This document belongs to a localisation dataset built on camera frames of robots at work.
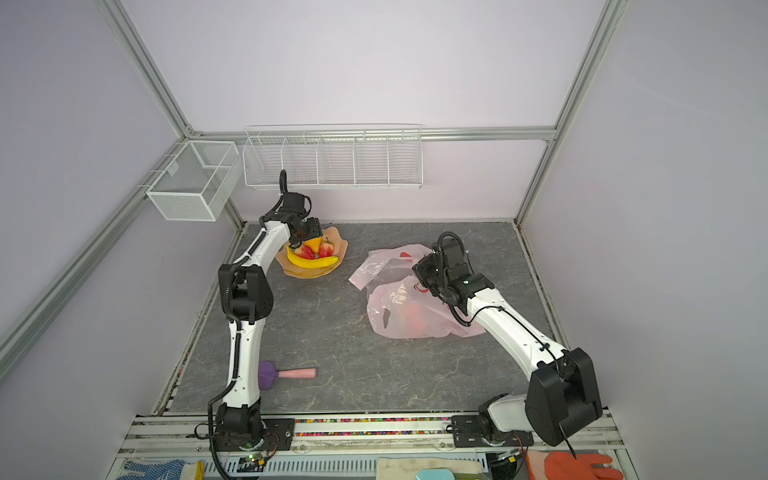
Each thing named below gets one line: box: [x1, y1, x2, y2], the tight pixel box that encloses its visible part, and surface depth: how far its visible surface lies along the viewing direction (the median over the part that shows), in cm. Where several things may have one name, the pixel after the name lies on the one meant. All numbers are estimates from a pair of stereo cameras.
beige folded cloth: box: [376, 457, 483, 480], surface depth 71 cm
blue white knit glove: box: [116, 459, 185, 480], surface depth 70 cm
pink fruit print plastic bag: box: [349, 244, 487, 339], surface depth 84 cm
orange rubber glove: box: [544, 451, 624, 480], surface depth 69 cm
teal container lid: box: [415, 468, 456, 480], surface depth 69 cm
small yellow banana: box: [286, 246, 339, 268], surface depth 107 cm
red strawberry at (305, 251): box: [294, 244, 315, 260], surface depth 108 cm
